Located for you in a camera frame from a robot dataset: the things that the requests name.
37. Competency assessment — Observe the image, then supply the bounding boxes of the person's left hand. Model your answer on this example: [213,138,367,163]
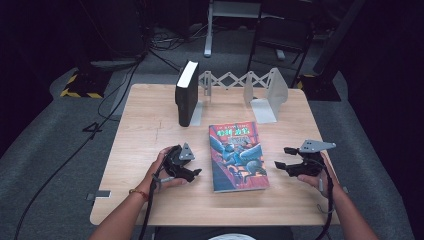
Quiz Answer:
[138,146,188,201]

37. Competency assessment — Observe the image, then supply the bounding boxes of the yellow-black striped stand base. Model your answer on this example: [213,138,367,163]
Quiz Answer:
[59,68,113,99]

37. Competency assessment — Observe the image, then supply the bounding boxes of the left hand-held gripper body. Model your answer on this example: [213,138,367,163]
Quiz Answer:
[162,142,196,182]

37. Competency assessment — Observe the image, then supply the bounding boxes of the hand-held gripper cable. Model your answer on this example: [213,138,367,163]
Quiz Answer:
[314,159,336,240]
[137,171,176,240]

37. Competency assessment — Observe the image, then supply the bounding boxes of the black hardcover book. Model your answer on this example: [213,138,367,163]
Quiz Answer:
[174,59,200,128]

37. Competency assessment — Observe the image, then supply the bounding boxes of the red and gold bracelet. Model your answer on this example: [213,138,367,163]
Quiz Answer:
[128,188,150,202]

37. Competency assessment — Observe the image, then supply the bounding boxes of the black stand with striped base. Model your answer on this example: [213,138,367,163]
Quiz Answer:
[295,0,368,103]

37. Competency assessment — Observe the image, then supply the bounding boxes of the right hand-held gripper cable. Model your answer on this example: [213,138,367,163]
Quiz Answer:
[314,159,336,240]

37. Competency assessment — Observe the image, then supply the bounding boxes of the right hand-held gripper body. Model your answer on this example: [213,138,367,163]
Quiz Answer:
[288,139,337,178]

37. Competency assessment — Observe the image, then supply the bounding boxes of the white metal stand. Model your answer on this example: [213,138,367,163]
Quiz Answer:
[203,0,288,61]

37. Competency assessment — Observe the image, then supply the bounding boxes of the left hand-held gripper cable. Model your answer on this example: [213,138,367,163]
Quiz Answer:
[137,171,176,240]

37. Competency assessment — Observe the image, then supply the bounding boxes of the bundle of black floor cables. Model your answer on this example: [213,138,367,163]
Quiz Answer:
[146,24,209,53]

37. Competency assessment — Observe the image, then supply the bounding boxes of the white expandable bookend rack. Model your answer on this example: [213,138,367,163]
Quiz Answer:
[189,67,290,127]

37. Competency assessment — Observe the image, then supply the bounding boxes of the red and blue illustrated book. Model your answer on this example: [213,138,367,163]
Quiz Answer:
[208,120,271,194]

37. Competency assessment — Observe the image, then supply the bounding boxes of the person's right hand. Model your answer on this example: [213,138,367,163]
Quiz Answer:
[297,151,344,198]

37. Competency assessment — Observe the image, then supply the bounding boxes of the black metal chair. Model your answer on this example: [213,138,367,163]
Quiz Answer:
[245,14,316,88]

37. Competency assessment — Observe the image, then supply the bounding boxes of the long black floor cable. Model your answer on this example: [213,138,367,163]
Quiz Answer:
[13,53,148,240]

